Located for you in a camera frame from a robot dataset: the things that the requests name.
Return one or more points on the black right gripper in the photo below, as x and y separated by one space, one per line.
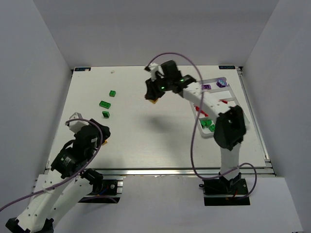
150 91

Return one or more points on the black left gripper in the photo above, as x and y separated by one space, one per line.
102 132

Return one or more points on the purple lego plate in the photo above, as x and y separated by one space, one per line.
206 87

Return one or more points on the red half-round lego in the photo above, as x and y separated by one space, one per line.
202 112

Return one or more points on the purple tall lego brick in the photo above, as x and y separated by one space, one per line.
221 83

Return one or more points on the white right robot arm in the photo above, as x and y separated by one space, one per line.
229 121

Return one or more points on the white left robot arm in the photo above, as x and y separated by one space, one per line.
68 179

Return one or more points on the green lego under gripper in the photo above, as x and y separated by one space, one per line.
106 114

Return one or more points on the green flat lego plate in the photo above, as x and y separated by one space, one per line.
104 104

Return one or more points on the small green square lego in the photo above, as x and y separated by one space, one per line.
112 93

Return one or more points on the white divided sorting tray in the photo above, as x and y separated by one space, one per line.
211 103

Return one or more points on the blue label sticker left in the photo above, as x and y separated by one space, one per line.
82 69

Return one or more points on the blue label sticker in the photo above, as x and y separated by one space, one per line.
226 67
82 69

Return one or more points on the blue label sticker right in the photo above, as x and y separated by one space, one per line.
226 67

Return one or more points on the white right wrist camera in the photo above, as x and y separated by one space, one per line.
153 69

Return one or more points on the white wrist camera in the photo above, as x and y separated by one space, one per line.
153 69
75 126

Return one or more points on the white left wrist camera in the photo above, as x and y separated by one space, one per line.
75 126

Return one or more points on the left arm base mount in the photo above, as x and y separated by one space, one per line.
104 189

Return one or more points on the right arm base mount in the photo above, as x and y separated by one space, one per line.
215 193

